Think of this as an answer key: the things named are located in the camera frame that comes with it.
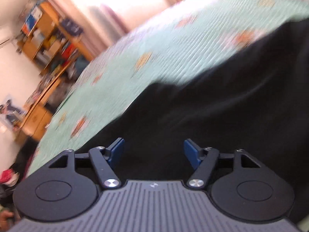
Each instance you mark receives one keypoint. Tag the wooden bookshelf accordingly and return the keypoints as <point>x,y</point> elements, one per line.
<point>45,20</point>

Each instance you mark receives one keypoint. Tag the wall poster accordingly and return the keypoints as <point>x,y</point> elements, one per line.
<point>9,111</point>

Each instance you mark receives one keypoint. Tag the green bee-print quilt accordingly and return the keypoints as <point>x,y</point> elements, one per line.
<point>115,89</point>

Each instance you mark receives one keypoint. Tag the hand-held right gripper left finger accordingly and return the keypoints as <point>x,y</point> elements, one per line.
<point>117,149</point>

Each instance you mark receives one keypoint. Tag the navy hanging bag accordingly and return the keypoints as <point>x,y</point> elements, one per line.
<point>71,26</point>

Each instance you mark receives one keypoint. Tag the black pants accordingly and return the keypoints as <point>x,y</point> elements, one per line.
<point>217,106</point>

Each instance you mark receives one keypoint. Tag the wooden desk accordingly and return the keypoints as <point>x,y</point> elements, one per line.
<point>36,120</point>

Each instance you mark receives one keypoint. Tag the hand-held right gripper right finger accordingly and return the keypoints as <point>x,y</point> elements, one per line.
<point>192,152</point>

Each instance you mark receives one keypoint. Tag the blue plastic bag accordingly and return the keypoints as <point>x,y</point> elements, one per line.
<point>80,65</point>

